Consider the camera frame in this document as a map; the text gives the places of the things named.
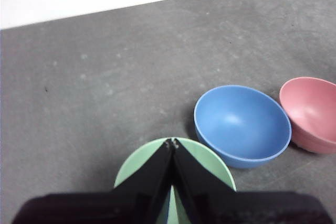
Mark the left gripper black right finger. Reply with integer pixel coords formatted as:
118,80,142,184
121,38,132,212
173,138,237,224

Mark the red ribbed bowl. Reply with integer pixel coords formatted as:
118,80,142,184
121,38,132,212
279,76,336,155

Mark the green ribbed bowl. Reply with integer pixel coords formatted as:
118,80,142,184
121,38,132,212
114,137,237,224

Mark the blue ribbed bowl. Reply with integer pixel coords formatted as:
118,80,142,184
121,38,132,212
193,84,292,169

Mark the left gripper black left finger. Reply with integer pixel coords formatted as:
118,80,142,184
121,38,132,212
112,138,173,224

